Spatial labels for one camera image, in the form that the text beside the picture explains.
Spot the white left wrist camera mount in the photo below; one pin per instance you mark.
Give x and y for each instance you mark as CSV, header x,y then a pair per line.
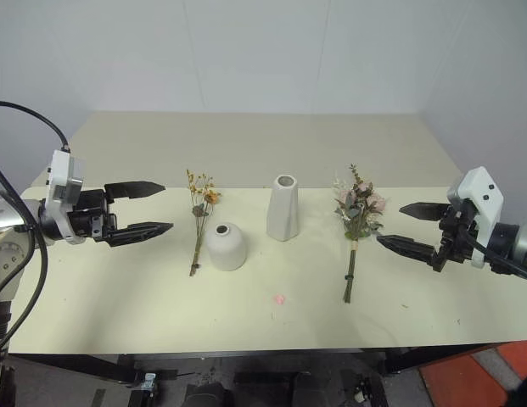
x,y
63,180

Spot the dark rounded robot foot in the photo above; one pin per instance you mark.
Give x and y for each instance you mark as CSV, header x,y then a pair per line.
x,y
205,394

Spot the short round white vase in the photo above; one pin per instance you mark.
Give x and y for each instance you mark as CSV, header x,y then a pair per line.
x,y
225,248

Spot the small pink petal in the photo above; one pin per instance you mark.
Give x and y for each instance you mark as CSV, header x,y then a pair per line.
x,y
279,299

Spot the tall faceted white vase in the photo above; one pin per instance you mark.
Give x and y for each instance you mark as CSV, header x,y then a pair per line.
x,y
282,212

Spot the yellow orange dried flower sprig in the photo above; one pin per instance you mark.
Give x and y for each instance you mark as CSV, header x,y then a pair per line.
x,y
202,212

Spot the orange floor mat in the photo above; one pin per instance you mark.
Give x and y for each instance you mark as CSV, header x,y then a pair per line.
x,y
479,375

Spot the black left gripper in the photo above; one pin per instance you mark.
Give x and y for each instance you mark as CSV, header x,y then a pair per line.
x,y
90,215

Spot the pink rose flower bouquet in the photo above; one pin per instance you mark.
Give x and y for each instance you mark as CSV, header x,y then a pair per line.
x,y
360,212

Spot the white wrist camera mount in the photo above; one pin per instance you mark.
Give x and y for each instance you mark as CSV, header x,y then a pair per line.
x,y
63,180
479,199

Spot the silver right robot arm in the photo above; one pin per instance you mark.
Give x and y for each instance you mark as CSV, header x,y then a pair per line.
x,y
517,246

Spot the black table frame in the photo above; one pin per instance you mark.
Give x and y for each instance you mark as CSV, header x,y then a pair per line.
x,y
161,360

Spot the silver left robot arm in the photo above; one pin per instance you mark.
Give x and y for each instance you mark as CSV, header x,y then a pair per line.
x,y
8,237

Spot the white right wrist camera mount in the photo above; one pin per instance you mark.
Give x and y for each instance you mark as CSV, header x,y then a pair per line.
x,y
479,199

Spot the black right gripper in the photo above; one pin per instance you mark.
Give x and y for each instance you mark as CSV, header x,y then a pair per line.
x,y
455,237

